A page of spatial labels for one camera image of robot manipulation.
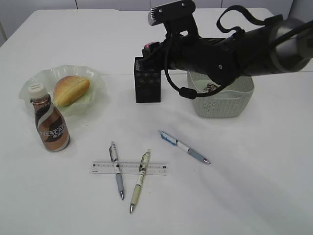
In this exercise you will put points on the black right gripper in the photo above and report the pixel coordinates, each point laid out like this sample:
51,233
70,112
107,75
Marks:
190,52

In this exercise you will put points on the transparent plastic ruler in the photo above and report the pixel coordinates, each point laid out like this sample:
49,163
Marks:
103,167

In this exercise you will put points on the sugared bread roll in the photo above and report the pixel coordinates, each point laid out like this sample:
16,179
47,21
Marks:
69,89

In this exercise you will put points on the white pen with grey grip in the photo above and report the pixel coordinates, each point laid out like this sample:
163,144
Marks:
177,143

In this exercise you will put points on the brown Nescafe coffee bottle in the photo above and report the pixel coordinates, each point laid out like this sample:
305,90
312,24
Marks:
49,122

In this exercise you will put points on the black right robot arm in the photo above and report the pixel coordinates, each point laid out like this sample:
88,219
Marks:
281,46

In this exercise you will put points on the grey grip patterned pen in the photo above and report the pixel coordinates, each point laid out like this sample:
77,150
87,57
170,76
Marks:
118,175

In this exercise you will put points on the pale green wavy plate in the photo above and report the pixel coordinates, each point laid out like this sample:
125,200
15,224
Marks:
50,77

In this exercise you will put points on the pink pencil sharpener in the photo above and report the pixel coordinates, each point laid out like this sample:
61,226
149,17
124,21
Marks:
150,45

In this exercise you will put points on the light green plastic basket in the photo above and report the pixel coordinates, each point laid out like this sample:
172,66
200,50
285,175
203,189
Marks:
228,103

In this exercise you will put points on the beige grip patterned pen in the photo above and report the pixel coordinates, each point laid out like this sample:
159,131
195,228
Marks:
142,172

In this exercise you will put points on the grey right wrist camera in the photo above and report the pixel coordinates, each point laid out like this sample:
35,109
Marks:
170,11

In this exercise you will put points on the black mesh pen holder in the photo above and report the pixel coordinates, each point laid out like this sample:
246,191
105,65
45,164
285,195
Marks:
147,84

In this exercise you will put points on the small paper ball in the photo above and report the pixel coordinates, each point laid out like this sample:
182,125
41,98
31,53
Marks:
210,88

